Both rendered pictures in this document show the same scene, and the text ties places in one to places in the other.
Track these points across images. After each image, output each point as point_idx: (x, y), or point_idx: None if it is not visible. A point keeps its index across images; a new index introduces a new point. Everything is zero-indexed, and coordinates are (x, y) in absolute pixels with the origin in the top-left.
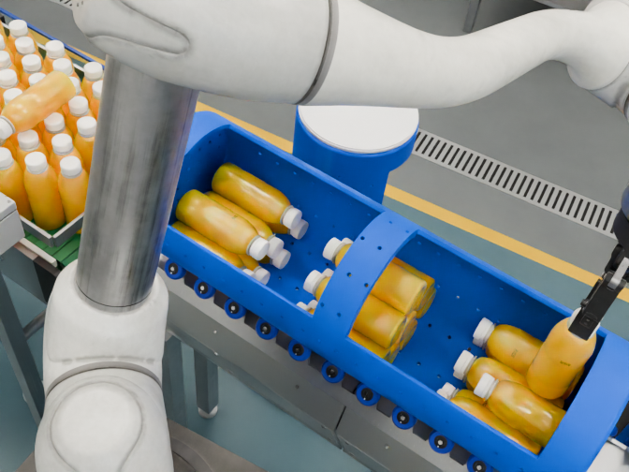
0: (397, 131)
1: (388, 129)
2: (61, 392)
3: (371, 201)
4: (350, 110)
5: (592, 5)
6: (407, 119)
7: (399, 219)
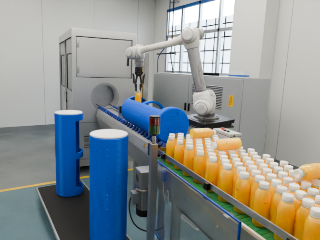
0: (106, 129)
1: (108, 130)
2: (211, 93)
3: (145, 105)
4: (111, 133)
5: (134, 49)
6: (100, 130)
7: (144, 103)
